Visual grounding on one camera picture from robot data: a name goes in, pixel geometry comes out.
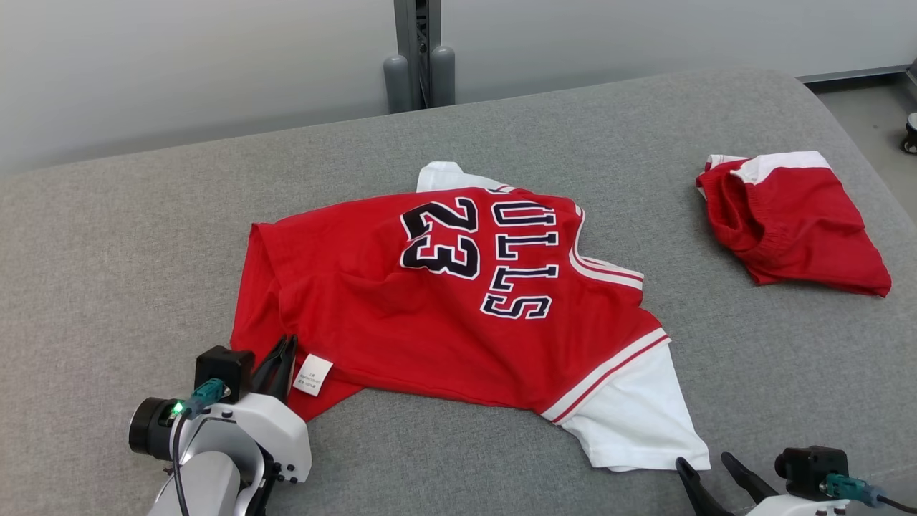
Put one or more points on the teal right camera connector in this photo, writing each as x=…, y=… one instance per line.
x=849, y=489

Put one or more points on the teal left camera connector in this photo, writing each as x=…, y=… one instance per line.
x=208, y=394

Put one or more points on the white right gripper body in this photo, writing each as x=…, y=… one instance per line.
x=795, y=507

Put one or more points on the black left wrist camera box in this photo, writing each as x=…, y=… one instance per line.
x=222, y=369

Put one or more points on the grey partition leg with caster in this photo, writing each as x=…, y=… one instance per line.
x=911, y=132

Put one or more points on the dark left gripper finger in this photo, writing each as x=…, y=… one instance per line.
x=288, y=365
x=269, y=373

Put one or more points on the red basketball jersey white sleeves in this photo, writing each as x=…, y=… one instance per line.
x=358, y=322

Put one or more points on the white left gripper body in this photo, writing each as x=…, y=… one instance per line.
x=276, y=430

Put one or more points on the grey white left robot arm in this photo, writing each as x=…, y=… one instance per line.
x=208, y=487

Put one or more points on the teal camera connector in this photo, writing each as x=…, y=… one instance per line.
x=208, y=394
x=849, y=489

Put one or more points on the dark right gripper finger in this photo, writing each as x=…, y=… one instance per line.
x=698, y=502
x=749, y=484

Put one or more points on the grey partition post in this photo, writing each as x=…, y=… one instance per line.
x=408, y=43

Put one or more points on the red shorts white trim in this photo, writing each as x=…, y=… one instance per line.
x=795, y=229

